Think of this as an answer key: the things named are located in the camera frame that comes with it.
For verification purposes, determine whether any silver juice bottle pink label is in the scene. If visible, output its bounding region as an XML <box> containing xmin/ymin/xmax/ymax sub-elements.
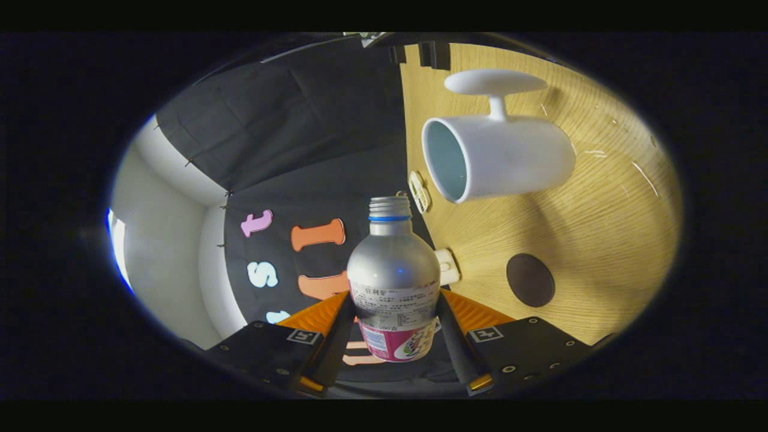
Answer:
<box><xmin>347</xmin><ymin>196</ymin><xmax>442</xmax><ymax>363</ymax></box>

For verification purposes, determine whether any white cup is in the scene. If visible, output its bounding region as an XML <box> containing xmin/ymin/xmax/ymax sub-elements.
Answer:
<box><xmin>421</xmin><ymin>69</ymin><xmax>577</xmax><ymax>205</ymax></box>

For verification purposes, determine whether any dark brown round coaster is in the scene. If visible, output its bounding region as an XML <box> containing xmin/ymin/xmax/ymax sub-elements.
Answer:
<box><xmin>506</xmin><ymin>253</ymin><xmax>556</xmax><ymax>308</ymax></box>

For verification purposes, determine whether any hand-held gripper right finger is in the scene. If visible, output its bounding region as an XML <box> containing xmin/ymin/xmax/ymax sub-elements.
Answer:
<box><xmin>437</xmin><ymin>289</ymin><xmax>595</xmax><ymax>397</ymax></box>

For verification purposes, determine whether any white tray with green items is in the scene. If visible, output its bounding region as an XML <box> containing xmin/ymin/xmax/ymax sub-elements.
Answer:
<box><xmin>408</xmin><ymin>170</ymin><xmax>431</xmax><ymax>214</ymax></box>

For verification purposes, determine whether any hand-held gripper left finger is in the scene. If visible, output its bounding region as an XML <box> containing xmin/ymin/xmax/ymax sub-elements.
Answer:
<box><xmin>204</xmin><ymin>291</ymin><xmax>358</xmax><ymax>398</ymax></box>

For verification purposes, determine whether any white toaster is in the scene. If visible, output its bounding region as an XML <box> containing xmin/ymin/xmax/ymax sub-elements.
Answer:
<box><xmin>433</xmin><ymin>248</ymin><xmax>461</xmax><ymax>287</ymax></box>

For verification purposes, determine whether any wooden table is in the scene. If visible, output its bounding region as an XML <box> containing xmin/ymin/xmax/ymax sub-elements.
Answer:
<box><xmin>399</xmin><ymin>42</ymin><xmax>683</xmax><ymax>346</ymax></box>

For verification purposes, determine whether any large ceiling light panel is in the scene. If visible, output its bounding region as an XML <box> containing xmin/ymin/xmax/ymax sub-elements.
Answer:
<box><xmin>107</xmin><ymin>207</ymin><xmax>134</xmax><ymax>295</ymax></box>

